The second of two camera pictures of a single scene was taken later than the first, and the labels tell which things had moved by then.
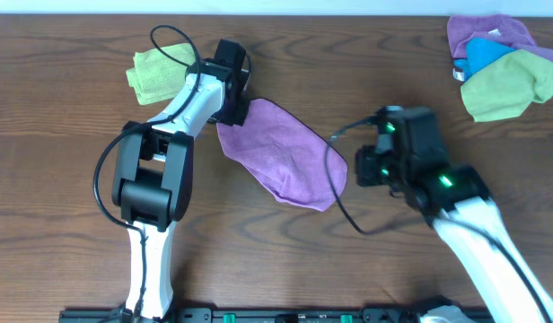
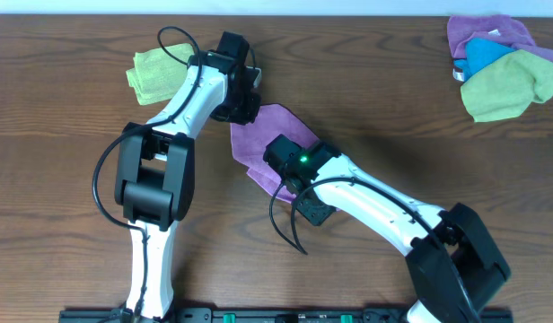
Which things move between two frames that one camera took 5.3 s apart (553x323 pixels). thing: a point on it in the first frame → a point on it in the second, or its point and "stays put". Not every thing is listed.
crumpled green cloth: x=506 y=88 stays put
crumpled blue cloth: x=478 y=52 stays put
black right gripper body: x=368 y=166 → x=313 y=210
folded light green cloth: x=155 y=77 stays put
